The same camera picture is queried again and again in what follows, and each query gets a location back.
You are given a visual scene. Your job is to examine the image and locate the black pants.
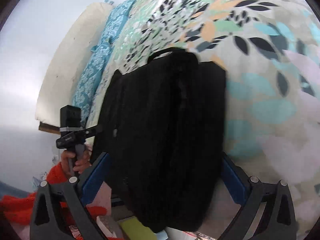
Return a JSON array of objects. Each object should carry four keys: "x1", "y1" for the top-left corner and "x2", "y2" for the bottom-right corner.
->
[{"x1": 92, "y1": 48, "x2": 226, "y2": 232}]

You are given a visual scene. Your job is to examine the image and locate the orange red sleeve forearm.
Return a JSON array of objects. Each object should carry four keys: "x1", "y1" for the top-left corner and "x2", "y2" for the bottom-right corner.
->
[{"x1": 1, "y1": 162, "x2": 107, "y2": 225}]

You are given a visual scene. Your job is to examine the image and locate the left hand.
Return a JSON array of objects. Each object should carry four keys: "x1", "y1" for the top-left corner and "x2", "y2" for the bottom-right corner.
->
[{"x1": 61, "y1": 144, "x2": 92, "y2": 178}]

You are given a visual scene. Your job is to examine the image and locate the teal damask pillow near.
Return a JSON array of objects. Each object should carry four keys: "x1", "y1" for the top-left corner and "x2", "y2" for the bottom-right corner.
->
[{"x1": 71, "y1": 43, "x2": 115, "y2": 128}]

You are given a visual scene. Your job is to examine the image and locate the teal damask pillow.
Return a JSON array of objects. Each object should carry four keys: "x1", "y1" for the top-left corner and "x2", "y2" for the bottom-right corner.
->
[
  {"x1": 98, "y1": 0, "x2": 136, "y2": 46},
  {"x1": 71, "y1": 43, "x2": 115, "y2": 128}
]

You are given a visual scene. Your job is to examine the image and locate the teal damask pillow far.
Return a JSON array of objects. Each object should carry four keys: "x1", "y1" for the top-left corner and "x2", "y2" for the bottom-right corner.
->
[{"x1": 98, "y1": 0, "x2": 136, "y2": 46}]

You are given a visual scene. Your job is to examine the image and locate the floral leaf-print bedsheet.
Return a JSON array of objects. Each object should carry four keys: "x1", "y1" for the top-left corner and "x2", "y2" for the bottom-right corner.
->
[{"x1": 87, "y1": 0, "x2": 319, "y2": 239}]

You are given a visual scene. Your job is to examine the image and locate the black camera box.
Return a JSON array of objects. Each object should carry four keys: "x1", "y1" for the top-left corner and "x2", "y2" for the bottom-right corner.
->
[{"x1": 60, "y1": 105, "x2": 82, "y2": 133}]

